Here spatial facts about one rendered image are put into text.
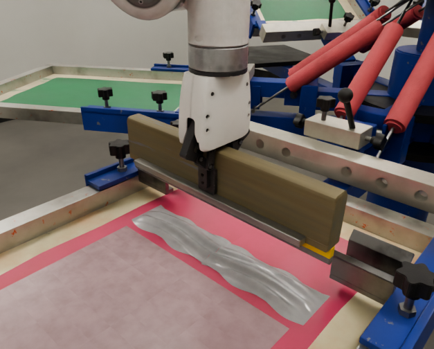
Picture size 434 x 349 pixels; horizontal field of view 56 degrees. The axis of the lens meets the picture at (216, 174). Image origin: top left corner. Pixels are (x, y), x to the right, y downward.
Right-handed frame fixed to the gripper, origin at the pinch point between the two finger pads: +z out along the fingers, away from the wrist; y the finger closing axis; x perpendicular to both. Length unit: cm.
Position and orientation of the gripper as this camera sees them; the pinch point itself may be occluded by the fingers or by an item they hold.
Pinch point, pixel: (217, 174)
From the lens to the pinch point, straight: 58.6
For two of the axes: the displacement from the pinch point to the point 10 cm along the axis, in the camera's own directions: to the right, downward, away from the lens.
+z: -0.1, 8.9, 4.5
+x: 7.4, 3.1, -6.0
